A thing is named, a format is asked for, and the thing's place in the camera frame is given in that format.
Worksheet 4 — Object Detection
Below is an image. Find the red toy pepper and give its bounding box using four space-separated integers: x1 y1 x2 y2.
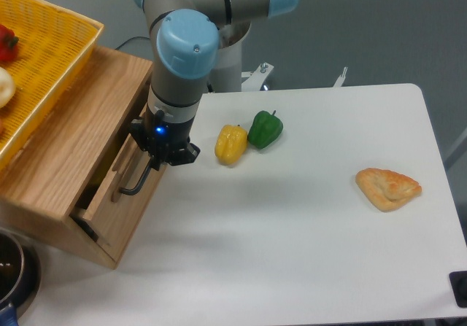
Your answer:
0 25 19 62

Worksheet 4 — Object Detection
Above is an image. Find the wooden top drawer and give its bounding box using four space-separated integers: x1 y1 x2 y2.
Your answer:
72 136 165 267

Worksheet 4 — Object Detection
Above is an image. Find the green toy bell pepper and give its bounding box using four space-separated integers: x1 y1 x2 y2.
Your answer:
247 110 284 150

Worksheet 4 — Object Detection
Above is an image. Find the wooden drawer cabinet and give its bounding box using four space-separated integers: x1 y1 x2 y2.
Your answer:
1 47 152 268

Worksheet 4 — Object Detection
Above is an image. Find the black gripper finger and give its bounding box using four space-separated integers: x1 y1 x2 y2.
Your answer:
166 142 201 166
129 118 161 171

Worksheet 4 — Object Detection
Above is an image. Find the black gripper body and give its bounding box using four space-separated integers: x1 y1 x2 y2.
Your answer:
144 109 194 157

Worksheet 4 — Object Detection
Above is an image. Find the dark metal pot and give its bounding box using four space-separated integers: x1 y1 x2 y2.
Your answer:
1 230 42 325

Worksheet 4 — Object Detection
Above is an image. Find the yellow plastic basket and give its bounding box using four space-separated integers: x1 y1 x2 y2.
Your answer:
1 0 104 167

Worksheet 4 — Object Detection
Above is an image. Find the black table corner device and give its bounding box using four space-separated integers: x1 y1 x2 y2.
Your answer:
449 271 467 308

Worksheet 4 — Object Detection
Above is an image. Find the yellow toy bell pepper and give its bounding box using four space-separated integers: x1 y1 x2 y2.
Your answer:
215 125 248 165

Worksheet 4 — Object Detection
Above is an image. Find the black cable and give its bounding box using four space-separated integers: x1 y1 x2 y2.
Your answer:
114 35 151 51

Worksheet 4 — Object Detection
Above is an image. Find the toy pastry turnover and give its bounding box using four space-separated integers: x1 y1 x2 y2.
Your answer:
355 168 422 212

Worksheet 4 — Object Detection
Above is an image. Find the white toy onion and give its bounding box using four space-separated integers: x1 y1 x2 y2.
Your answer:
0 68 16 108

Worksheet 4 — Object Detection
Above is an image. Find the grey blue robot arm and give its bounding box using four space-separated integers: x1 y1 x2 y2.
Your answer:
131 0 299 170

